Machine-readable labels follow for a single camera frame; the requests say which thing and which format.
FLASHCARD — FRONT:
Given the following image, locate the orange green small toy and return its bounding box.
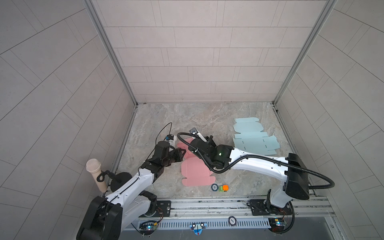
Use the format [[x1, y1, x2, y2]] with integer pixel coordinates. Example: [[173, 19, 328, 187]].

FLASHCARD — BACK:
[[219, 185, 229, 192]]

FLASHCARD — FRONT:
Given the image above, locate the blue red sticker tag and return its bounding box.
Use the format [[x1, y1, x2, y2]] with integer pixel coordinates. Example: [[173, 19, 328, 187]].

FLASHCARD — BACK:
[[190, 223, 207, 236]]

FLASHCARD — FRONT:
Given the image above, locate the right green circuit board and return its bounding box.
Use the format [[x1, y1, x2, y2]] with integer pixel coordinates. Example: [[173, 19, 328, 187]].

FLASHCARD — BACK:
[[268, 218, 288, 233]]

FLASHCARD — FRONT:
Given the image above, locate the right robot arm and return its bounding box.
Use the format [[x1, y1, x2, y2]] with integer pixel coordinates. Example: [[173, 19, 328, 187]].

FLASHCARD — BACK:
[[183, 137, 335, 215]]

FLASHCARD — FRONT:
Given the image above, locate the left green circuit board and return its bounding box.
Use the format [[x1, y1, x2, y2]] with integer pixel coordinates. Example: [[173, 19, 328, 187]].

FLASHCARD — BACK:
[[139, 221, 159, 236]]

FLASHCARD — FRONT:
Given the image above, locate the light blue paper box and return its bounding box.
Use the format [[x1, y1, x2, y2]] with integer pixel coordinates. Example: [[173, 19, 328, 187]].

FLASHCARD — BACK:
[[233, 117, 280, 156]]

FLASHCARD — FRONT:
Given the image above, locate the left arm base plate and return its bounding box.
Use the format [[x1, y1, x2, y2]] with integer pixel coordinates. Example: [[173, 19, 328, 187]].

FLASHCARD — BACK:
[[140, 201, 172, 218]]

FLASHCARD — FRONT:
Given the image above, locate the aluminium rail frame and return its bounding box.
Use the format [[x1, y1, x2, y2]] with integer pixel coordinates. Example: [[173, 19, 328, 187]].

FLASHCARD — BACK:
[[132, 197, 334, 229]]

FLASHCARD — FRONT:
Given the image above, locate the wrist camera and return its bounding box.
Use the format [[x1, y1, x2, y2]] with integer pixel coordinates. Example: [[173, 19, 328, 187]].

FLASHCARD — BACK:
[[190, 128, 207, 142], [165, 134, 175, 143]]

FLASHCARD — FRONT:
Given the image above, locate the green circuit board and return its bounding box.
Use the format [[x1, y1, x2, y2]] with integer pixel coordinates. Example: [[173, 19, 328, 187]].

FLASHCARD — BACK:
[[139, 221, 159, 236], [268, 218, 288, 233]]

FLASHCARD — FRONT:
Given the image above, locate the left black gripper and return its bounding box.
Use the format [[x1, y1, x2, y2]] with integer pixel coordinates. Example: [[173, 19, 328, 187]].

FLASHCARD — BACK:
[[160, 148, 187, 168]]

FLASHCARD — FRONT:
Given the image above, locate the pink paper box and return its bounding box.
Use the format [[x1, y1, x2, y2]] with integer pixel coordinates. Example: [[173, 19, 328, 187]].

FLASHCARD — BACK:
[[177, 141, 216, 187]]

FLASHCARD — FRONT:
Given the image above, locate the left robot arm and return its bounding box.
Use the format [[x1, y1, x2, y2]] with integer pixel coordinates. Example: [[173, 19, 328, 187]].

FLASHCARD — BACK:
[[76, 141, 187, 240]]

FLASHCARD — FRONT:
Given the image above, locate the black round stand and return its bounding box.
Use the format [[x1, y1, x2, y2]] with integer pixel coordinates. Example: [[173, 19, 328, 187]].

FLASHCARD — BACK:
[[96, 171, 132, 192]]

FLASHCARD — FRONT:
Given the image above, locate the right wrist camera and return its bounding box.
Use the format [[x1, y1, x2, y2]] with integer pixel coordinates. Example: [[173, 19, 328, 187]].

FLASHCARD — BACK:
[[190, 128, 207, 142]]

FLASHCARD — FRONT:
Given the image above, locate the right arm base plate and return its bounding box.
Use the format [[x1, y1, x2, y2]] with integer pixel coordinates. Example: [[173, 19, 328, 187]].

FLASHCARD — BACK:
[[247, 199, 293, 216]]

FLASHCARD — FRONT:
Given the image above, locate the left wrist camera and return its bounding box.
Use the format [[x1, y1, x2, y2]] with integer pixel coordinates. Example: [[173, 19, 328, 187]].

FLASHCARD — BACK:
[[165, 134, 175, 143]]

